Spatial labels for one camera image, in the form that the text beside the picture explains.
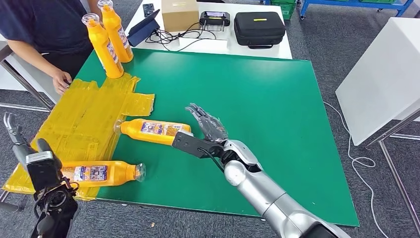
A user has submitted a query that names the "flat white box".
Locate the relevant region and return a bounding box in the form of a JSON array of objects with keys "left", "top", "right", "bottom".
[{"left": 178, "top": 37, "right": 229, "bottom": 55}]

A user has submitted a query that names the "white side table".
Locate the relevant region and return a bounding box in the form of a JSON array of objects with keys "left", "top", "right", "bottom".
[{"left": 0, "top": 33, "right": 64, "bottom": 104}]

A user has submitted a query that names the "black controller with screen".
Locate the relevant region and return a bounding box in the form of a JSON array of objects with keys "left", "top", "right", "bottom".
[{"left": 199, "top": 11, "right": 231, "bottom": 33}]

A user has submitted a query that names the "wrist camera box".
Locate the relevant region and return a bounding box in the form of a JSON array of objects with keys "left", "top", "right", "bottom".
[
  {"left": 171, "top": 130, "right": 225, "bottom": 160},
  {"left": 25, "top": 151, "right": 63, "bottom": 193}
]

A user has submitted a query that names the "white table with metal legs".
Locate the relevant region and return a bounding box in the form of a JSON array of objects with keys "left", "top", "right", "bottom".
[{"left": 334, "top": 18, "right": 420, "bottom": 231}]

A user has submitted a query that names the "black cable bundle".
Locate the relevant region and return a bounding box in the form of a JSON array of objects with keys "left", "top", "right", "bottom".
[{"left": 145, "top": 22, "right": 228, "bottom": 52}]

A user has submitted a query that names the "blue metal rack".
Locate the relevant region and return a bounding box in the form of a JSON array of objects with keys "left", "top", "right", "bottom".
[{"left": 298, "top": 0, "right": 415, "bottom": 19}]

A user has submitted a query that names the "tablet in blue case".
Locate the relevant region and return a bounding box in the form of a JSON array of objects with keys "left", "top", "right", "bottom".
[{"left": 127, "top": 9, "right": 161, "bottom": 47}]

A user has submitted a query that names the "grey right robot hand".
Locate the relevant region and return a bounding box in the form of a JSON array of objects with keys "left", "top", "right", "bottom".
[{"left": 185, "top": 103, "right": 229, "bottom": 142}]

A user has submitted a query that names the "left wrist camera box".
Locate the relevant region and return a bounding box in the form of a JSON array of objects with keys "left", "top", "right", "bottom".
[{"left": 25, "top": 151, "right": 63, "bottom": 193}]

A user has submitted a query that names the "white floor cable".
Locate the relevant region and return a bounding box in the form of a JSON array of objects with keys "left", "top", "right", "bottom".
[{"left": 323, "top": 102, "right": 389, "bottom": 238}]

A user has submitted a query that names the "yellow taped cardboard sheet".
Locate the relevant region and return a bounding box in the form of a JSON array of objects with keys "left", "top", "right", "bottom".
[{"left": 1, "top": 72, "right": 156, "bottom": 201}]

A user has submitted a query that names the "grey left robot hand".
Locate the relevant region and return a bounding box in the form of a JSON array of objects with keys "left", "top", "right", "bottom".
[{"left": 2, "top": 112, "right": 63, "bottom": 172}]

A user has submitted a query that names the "person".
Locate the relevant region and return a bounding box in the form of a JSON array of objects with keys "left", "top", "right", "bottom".
[{"left": 0, "top": 0, "right": 103, "bottom": 96}]

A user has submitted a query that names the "person's right hand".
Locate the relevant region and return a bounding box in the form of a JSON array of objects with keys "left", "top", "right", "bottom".
[{"left": 52, "top": 69, "right": 73, "bottom": 96}]

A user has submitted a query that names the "orange detergent bottle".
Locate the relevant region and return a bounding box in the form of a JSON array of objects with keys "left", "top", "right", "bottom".
[
  {"left": 113, "top": 118, "right": 193, "bottom": 146},
  {"left": 81, "top": 13, "right": 125, "bottom": 79},
  {"left": 97, "top": 0, "right": 134, "bottom": 63},
  {"left": 60, "top": 160, "right": 147, "bottom": 188}
]

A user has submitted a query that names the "white desk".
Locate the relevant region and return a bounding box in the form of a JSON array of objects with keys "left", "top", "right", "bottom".
[{"left": 124, "top": 0, "right": 293, "bottom": 60}]

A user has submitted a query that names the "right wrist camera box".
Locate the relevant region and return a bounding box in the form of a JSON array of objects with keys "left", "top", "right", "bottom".
[{"left": 171, "top": 130, "right": 225, "bottom": 160}]

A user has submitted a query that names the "brown cardboard box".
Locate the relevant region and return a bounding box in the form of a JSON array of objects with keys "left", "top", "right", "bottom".
[{"left": 161, "top": 0, "right": 200, "bottom": 33}]

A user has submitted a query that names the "black carrying case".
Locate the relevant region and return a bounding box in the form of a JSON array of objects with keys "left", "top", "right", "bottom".
[{"left": 233, "top": 12, "right": 287, "bottom": 50}]

